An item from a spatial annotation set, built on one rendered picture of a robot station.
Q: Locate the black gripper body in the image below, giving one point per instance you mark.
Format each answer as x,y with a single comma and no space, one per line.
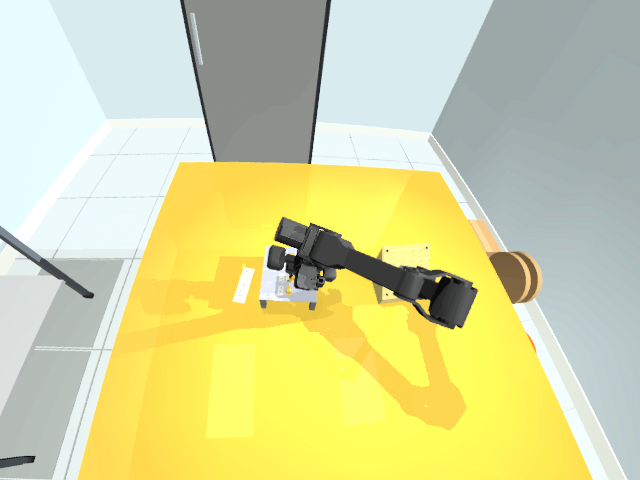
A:
276,259

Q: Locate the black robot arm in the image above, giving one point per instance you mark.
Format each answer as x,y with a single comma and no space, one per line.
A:
450,298

